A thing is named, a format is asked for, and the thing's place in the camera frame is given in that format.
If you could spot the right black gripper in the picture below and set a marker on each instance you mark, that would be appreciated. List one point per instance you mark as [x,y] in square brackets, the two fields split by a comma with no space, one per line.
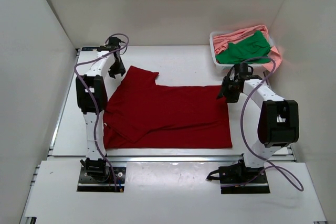
[230,81]

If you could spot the aluminium frame rail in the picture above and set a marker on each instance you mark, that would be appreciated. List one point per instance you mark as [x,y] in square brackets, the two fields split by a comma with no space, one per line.
[281,158]

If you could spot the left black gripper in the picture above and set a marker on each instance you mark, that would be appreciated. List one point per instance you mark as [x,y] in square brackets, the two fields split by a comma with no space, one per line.
[121,70]

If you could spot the black table corner label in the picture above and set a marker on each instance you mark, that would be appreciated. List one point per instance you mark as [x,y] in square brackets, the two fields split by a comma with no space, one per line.
[89,48]

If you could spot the pink t shirt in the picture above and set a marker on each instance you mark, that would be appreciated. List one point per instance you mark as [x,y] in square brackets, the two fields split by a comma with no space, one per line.
[274,53]

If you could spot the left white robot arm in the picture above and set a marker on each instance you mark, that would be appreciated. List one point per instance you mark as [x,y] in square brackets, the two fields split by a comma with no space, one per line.
[92,100]

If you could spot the white plastic basket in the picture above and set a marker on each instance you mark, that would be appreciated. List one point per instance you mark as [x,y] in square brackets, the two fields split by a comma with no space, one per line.
[258,68]

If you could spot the green t shirt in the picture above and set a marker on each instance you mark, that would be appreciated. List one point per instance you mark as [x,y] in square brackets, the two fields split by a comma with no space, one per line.
[238,48]

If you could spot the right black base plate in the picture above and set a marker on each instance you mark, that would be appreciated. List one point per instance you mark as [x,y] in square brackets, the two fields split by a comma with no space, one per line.
[244,186]

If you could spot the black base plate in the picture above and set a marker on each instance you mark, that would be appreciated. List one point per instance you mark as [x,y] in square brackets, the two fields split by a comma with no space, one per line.
[86,182]
[244,186]

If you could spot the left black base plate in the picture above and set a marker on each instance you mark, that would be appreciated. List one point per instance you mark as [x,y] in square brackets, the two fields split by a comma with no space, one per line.
[86,182]

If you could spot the red t shirt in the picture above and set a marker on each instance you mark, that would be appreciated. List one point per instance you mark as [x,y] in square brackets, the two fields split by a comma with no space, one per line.
[143,114]

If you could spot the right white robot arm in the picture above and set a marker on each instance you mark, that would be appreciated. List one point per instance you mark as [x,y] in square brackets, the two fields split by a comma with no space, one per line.
[278,127]

